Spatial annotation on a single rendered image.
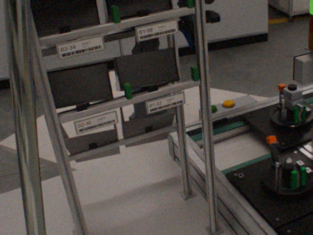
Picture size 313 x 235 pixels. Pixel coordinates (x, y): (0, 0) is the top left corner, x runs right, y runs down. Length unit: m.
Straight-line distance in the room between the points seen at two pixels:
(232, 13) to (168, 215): 3.49
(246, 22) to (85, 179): 3.46
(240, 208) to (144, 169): 0.44
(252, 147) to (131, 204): 0.42
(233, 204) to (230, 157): 0.27
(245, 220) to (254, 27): 3.76
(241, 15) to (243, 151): 3.32
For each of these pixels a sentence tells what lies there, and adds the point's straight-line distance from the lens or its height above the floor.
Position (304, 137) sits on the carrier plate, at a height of 0.97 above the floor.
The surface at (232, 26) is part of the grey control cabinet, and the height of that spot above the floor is 0.24.
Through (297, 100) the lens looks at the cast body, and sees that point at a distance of 1.39.
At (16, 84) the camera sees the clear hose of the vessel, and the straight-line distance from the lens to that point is 0.19.
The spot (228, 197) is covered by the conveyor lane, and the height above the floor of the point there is 0.96.
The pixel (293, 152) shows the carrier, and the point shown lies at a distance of 1.29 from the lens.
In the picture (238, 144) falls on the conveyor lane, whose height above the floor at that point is 0.92.
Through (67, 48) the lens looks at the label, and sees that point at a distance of 0.82.
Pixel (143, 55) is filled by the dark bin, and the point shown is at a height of 1.36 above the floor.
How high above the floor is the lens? 1.71
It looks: 28 degrees down
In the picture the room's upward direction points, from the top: 4 degrees counter-clockwise
